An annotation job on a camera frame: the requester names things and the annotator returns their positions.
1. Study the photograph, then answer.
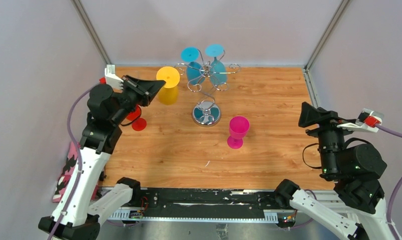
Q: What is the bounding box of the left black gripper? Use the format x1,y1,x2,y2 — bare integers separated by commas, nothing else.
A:
111,74,165,125

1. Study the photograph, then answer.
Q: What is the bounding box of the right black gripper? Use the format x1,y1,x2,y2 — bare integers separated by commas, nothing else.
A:
296,100,355,175

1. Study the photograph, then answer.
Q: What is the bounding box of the yellow wine glass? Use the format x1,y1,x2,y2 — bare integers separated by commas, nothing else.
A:
156,66,180,105

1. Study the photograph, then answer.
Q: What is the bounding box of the red wine glass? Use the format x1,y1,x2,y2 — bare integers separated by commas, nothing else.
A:
126,106,147,131

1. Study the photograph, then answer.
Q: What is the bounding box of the blue wine glass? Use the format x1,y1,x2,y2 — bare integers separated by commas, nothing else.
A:
180,46,205,86
205,44,227,87

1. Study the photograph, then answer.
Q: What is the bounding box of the pink wine glass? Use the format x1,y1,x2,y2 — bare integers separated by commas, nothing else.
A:
227,115,250,149

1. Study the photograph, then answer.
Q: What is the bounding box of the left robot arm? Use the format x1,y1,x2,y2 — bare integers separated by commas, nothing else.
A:
38,75,166,240

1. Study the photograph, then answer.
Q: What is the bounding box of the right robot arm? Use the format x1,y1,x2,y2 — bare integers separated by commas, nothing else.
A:
274,102,400,240

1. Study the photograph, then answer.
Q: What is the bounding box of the chrome wine glass rack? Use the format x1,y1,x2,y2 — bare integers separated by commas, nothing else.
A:
175,48,241,127

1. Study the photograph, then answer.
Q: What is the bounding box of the pink camouflage cloth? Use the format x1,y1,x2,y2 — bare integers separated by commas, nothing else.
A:
52,142,99,203

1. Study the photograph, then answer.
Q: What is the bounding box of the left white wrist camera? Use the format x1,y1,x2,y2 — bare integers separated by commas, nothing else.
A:
104,64,124,91

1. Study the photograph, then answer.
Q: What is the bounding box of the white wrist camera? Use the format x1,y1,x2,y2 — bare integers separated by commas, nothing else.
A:
337,108,384,133
104,64,124,91

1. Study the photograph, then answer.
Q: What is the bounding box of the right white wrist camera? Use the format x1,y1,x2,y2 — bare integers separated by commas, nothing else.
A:
337,108,384,133

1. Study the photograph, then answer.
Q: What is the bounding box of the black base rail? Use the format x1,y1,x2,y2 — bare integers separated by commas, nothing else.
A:
98,186,321,229

